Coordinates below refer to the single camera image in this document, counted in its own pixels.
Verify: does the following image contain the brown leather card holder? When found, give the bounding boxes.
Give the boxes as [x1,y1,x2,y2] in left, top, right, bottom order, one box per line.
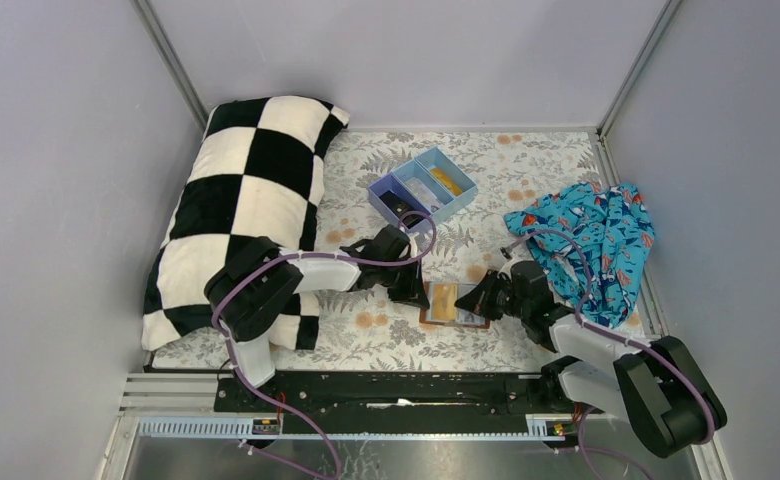
[419,282,490,329]

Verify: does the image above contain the silver grey credit card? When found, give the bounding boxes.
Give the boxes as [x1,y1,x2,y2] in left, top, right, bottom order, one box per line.
[406,177,445,212]

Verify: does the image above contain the blue compartment organizer box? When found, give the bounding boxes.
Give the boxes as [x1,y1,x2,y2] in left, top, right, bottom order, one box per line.
[367,147,478,233]

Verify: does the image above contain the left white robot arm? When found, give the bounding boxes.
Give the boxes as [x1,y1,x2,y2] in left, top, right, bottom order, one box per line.
[204,225,430,387]

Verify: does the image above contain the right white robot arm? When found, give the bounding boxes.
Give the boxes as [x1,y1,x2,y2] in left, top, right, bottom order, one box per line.
[454,261,728,458]

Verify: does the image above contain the black item in box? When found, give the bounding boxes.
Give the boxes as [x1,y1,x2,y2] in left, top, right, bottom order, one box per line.
[379,191,422,228]

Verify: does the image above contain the floral table mat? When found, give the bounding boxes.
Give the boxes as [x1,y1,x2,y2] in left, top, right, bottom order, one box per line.
[152,130,650,373]

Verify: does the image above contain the blue patterned cloth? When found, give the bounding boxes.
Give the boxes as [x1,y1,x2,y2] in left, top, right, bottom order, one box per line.
[503,182,655,329]

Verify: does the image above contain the black white checkered pillow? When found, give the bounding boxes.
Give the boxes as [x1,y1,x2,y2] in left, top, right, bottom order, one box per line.
[141,95,350,351]

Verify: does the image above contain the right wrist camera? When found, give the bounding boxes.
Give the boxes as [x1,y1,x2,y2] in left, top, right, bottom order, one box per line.
[499,247,524,275]

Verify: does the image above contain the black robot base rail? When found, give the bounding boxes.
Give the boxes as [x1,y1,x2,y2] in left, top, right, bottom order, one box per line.
[214,371,577,435]

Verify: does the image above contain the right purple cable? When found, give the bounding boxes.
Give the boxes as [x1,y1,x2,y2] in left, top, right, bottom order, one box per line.
[501,229,717,480]

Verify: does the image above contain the purple cable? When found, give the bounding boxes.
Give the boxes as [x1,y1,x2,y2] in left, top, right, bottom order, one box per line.
[209,210,439,480]
[501,229,717,480]

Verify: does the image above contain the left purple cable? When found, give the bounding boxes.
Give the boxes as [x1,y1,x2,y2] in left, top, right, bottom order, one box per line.
[209,210,439,480]

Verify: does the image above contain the white slotted cable duct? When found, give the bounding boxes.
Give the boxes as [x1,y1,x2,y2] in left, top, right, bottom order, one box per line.
[137,416,567,442]

